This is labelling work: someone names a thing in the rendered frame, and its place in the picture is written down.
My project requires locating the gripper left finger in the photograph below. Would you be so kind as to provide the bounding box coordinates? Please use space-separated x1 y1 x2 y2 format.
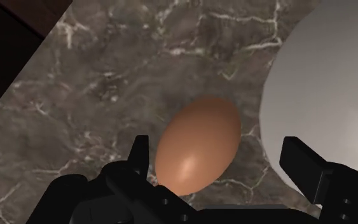
26 134 198 224

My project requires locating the white round bowl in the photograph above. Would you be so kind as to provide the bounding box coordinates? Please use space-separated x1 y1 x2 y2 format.
259 0 358 199

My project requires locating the brown egg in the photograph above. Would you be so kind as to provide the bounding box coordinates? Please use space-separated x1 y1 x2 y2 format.
154 97 242 197

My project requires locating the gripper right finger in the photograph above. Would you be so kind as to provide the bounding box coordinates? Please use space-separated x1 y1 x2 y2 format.
279 136 358 224

